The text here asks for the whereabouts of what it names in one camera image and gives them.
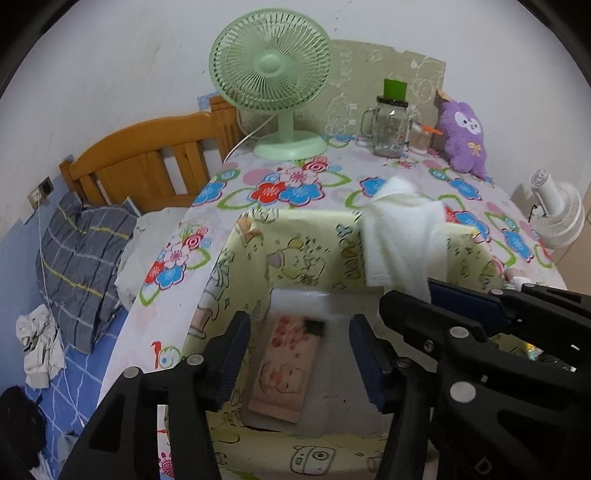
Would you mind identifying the white towel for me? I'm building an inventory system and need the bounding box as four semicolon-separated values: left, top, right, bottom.
361;177;448;302

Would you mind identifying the pink cartoon tissue pack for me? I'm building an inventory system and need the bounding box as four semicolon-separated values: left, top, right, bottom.
249;314;325;424

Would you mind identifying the floral tablecloth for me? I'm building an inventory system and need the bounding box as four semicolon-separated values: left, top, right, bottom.
103;142;564;387

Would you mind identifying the white crumpled cloth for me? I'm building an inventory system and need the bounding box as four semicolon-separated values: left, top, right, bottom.
16;304;66;390

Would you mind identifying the white standing fan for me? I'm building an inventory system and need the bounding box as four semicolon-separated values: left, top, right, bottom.
530;169;586;250

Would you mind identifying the yellow cartoon gift box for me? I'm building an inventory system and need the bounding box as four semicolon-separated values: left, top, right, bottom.
181;204;505;480

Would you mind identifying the purple plush bunny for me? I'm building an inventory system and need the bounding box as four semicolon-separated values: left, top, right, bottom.
438;101;487;180

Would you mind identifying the cotton swab jar orange lid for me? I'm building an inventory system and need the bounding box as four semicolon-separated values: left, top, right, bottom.
409;120;443;154

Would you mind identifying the grey plaid pillow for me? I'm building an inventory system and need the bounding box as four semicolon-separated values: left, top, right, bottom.
36;192;139;354

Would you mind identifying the glass mason jar mug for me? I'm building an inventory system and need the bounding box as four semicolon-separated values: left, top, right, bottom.
360;79;410;158

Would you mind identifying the green cartoon board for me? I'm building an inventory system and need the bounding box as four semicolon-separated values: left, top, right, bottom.
239;38;448;139

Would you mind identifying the wooden bed headboard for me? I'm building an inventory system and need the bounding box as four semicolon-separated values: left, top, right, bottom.
59;96;243;213

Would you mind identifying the green desk fan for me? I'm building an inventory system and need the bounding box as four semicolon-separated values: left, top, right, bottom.
209;8;332;161

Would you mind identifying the wall power socket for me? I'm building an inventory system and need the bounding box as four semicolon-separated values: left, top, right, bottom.
27;177;54;210

